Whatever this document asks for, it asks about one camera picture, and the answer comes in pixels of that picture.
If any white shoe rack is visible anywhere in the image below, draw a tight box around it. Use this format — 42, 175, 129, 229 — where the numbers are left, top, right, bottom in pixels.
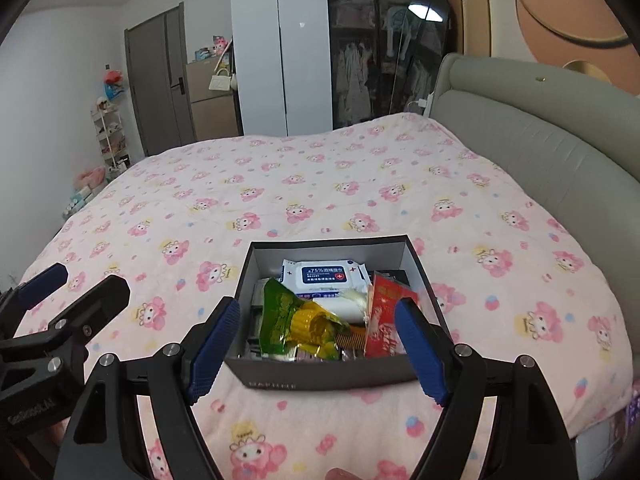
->
91, 96, 131, 181

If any white blue wet wipes pack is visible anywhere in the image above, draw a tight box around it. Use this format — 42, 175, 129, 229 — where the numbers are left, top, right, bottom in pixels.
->
280, 260, 371, 299

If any grey padded headboard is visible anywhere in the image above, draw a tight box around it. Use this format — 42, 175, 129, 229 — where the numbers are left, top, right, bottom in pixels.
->
429, 52, 640, 391

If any grey door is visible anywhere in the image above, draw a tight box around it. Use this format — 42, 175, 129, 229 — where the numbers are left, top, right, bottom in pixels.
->
124, 4, 195, 156

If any white wardrobe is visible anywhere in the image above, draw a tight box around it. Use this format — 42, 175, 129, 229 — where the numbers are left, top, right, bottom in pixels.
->
230, 0, 333, 136

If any dark grey shoe box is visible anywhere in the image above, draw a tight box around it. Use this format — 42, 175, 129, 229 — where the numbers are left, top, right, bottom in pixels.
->
224, 235, 449, 391

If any red envelope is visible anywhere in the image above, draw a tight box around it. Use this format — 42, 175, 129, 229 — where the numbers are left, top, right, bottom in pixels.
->
363, 272, 418, 359

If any glass door closet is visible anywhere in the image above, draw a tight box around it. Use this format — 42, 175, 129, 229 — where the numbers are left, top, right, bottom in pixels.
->
328, 0, 454, 128

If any wooden comb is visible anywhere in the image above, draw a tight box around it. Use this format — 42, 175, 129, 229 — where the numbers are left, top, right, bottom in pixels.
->
335, 325, 367, 350

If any pink cartoon print blanket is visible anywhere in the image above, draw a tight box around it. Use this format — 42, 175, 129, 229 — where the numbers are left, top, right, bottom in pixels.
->
17, 114, 634, 479

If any green yellow snack packet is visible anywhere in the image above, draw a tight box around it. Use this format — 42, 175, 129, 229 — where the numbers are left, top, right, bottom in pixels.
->
258, 278, 349, 361

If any white cardboard tube roll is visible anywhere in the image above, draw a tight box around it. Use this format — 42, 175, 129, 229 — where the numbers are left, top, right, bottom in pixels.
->
316, 289, 369, 324

